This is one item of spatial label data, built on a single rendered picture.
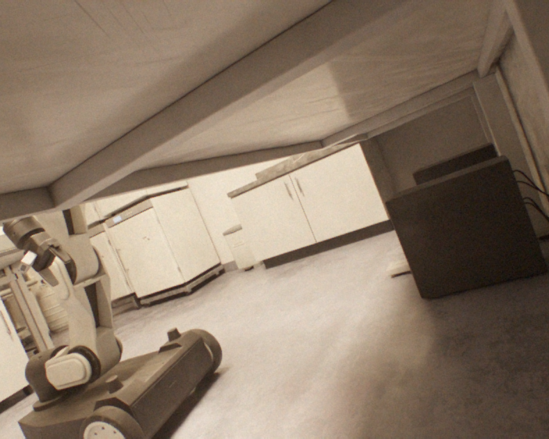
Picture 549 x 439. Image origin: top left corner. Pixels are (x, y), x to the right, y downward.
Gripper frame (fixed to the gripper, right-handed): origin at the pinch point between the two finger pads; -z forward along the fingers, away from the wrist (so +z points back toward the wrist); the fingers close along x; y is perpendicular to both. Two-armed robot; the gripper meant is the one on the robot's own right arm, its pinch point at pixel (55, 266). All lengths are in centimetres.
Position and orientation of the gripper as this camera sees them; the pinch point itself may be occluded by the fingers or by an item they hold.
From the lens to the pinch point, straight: 126.9
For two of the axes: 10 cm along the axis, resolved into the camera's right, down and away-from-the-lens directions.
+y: 4.2, -2.7, 8.7
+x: 5.7, -6.7, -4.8
